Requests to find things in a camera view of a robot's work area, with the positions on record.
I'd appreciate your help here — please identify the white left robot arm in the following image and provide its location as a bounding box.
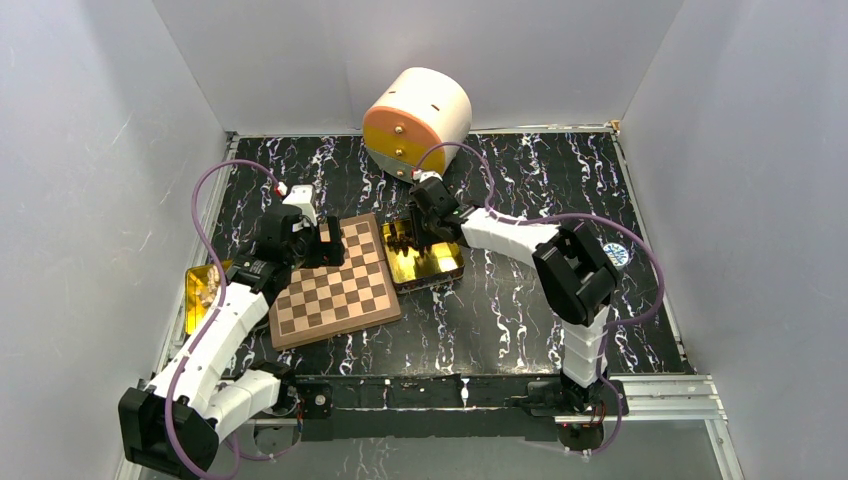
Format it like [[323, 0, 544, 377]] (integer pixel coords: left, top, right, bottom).
[[118, 204, 345, 479]]

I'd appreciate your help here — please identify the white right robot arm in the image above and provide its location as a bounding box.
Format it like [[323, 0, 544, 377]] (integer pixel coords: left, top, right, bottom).
[[409, 176, 621, 414]]

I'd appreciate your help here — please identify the wooden chess board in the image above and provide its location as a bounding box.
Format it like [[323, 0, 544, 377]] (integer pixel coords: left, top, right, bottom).
[[268, 213, 402, 351]]

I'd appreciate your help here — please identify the gold tin with dark pieces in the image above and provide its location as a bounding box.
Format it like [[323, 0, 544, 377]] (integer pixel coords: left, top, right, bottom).
[[380, 219, 465, 294]]

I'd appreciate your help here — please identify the gold tin with light pieces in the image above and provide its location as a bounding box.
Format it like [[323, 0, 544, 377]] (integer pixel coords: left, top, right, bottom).
[[184, 264, 221, 335]]

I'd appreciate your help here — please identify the round pastel drawer cabinet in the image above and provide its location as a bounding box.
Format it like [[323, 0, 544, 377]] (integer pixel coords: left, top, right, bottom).
[[362, 67, 472, 183]]

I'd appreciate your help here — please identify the blue white round cap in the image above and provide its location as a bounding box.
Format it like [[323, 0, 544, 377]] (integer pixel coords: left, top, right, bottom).
[[603, 242, 631, 269]]

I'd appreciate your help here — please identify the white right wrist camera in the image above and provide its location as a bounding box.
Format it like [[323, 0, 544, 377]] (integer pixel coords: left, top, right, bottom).
[[411, 169, 443, 184]]

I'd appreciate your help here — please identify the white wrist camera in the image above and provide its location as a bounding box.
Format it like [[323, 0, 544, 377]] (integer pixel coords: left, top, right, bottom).
[[411, 169, 443, 184], [276, 182, 318, 226]]

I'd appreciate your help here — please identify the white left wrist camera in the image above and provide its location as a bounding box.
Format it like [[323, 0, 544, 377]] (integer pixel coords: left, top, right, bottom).
[[276, 182, 318, 226]]

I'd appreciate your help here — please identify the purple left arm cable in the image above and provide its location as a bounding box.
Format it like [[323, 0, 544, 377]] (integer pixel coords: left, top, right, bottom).
[[164, 158, 289, 480]]

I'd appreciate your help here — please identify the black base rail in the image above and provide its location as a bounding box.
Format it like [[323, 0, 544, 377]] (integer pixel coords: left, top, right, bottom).
[[235, 374, 627, 452]]

